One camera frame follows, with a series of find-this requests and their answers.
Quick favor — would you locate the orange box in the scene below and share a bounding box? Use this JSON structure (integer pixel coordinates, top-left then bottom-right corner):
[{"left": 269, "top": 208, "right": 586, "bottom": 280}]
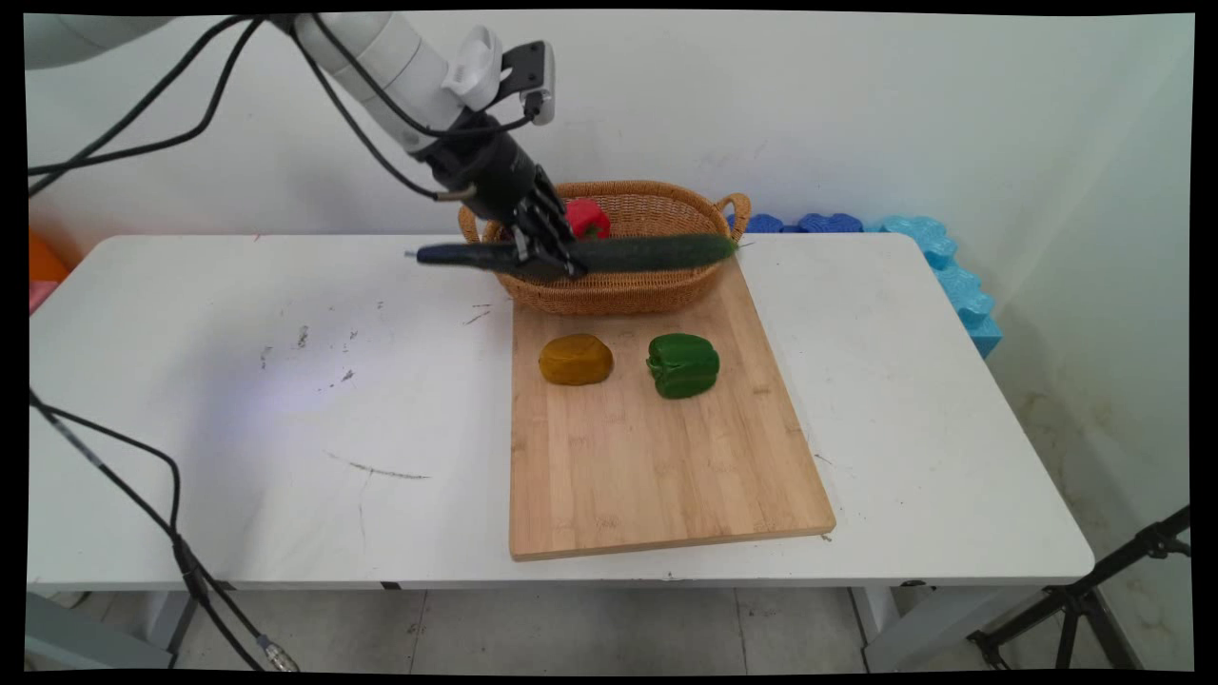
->
[{"left": 29, "top": 233, "right": 70, "bottom": 284}]

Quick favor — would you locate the dark blue foam piece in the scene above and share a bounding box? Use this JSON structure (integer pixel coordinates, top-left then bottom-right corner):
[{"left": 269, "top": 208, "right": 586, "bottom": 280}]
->
[{"left": 726, "top": 211, "right": 865, "bottom": 235}]

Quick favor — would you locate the bamboo cutting board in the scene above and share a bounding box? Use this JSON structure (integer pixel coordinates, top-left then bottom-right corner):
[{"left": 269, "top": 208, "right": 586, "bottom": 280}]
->
[{"left": 508, "top": 257, "right": 837, "bottom": 562}]

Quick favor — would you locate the green bell pepper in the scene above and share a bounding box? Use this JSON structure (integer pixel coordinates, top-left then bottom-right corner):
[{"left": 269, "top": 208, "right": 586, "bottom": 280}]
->
[{"left": 646, "top": 332, "right": 721, "bottom": 400}]

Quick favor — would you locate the brown potato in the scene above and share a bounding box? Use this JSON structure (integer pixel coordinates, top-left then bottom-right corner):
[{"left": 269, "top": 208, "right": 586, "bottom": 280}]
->
[{"left": 539, "top": 333, "right": 615, "bottom": 387}]

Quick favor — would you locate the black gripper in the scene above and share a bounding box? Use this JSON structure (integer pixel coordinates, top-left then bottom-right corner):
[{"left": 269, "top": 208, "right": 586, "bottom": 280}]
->
[{"left": 416, "top": 110, "right": 589, "bottom": 280}]

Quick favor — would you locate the black cable with metal plug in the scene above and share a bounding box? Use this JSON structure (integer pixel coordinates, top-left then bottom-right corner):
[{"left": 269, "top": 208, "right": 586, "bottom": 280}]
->
[{"left": 29, "top": 388, "right": 301, "bottom": 674}]

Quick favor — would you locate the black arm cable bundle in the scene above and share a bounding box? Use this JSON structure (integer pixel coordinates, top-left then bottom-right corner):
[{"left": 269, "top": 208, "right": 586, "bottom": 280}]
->
[{"left": 27, "top": 14, "right": 272, "bottom": 199}]

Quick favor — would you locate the long dark green cucumber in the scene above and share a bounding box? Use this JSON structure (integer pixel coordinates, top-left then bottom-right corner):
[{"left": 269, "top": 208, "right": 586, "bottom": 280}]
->
[{"left": 405, "top": 234, "right": 742, "bottom": 283}]

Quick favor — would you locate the white table leg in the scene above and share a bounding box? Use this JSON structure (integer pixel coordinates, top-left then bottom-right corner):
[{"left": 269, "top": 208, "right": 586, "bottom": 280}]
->
[
  {"left": 27, "top": 590, "right": 206, "bottom": 671},
  {"left": 850, "top": 581, "right": 1048, "bottom": 673}
]

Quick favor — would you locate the woven wicker basket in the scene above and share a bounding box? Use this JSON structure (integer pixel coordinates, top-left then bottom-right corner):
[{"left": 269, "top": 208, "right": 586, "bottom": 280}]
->
[{"left": 458, "top": 180, "right": 752, "bottom": 317}]

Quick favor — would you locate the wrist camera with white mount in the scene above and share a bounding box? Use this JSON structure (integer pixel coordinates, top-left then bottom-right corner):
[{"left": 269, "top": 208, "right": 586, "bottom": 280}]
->
[{"left": 442, "top": 26, "right": 557, "bottom": 127}]

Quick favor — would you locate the black camera tripod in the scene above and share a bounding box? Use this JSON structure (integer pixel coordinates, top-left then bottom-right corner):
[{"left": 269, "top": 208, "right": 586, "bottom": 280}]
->
[{"left": 967, "top": 505, "right": 1192, "bottom": 672}]

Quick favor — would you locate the light blue foam piece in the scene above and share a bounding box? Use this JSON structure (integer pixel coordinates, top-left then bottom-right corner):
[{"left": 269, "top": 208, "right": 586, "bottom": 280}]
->
[{"left": 864, "top": 215, "right": 1005, "bottom": 360}]

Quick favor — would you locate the red bell pepper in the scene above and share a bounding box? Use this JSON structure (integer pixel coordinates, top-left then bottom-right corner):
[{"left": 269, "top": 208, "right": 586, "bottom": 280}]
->
[{"left": 563, "top": 198, "right": 612, "bottom": 241}]

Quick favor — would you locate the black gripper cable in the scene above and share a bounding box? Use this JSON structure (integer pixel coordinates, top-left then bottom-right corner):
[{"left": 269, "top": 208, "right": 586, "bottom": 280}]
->
[{"left": 285, "top": 13, "right": 545, "bottom": 203}]

